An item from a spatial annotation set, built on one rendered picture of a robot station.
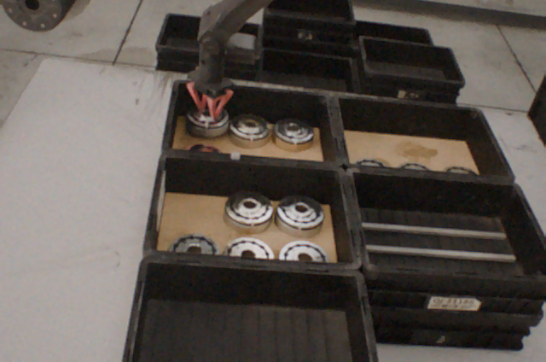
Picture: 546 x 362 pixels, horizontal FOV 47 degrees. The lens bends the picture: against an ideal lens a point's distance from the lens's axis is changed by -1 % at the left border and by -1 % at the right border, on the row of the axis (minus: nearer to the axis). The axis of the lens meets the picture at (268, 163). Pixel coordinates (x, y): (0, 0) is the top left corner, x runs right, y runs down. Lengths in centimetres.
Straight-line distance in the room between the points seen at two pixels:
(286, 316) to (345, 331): 11
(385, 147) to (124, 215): 68
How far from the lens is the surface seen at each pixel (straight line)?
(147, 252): 116
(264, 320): 121
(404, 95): 257
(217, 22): 136
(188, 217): 137
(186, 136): 159
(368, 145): 166
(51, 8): 150
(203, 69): 150
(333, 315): 124
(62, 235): 153
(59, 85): 203
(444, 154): 172
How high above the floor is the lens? 177
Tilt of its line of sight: 38 degrees down
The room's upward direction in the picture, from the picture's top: 9 degrees clockwise
